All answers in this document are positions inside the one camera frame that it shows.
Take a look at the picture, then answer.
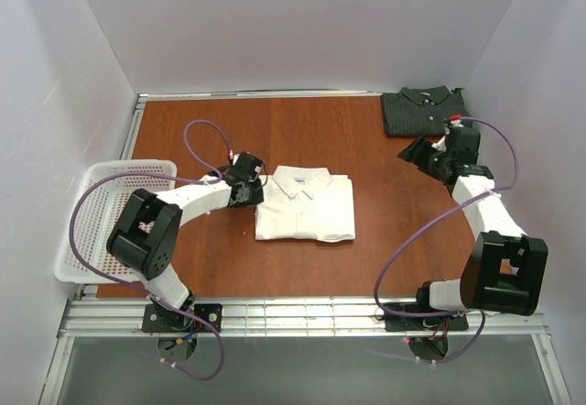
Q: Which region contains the dark green shirt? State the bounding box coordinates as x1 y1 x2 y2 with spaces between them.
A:
380 85 470 137

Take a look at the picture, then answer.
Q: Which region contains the white long sleeve shirt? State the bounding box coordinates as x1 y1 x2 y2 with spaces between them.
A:
255 165 356 243

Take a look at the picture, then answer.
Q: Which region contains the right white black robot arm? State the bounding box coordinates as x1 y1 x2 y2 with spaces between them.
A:
398 126 548 316

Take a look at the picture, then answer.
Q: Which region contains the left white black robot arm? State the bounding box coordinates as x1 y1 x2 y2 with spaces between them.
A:
106 152 265 312

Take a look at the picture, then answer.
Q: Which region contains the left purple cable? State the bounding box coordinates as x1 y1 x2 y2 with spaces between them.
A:
68 120 226 381

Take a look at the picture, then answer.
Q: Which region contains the purple cable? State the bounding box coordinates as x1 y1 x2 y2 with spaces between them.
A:
68 120 226 381
374 115 521 364

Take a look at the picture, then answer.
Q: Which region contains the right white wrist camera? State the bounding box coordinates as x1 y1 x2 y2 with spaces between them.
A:
432 115 463 151

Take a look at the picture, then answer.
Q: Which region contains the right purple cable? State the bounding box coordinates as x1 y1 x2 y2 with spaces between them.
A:
374 115 521 364

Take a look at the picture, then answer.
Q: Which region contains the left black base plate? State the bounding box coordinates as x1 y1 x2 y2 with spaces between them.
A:
141 303 223 334

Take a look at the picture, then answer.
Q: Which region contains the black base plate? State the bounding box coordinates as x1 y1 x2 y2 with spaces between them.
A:
141 303 223 334
374 308 469 332

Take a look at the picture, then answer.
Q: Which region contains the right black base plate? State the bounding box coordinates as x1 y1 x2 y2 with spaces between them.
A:
374 308 469 332

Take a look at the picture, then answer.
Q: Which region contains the aluminium table frame rail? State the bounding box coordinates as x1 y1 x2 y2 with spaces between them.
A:
59 297 548 338

